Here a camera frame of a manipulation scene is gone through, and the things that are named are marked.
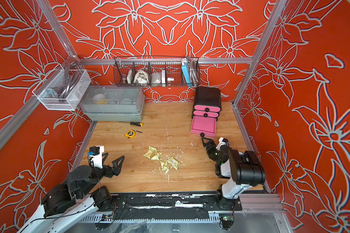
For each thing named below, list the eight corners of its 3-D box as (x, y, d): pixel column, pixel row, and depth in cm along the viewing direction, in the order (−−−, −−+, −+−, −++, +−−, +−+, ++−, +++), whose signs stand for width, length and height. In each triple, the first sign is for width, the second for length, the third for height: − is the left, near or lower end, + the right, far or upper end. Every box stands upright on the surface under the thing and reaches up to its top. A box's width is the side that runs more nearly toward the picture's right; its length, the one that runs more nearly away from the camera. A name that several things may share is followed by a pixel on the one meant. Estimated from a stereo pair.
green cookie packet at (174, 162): (167, 161, 89) (167, 160, 87) (172, 157, 91) (172, 155, 89) (176, 170, 86) (177, 169, 84) (181, 165, 88) (181, 163, 86)
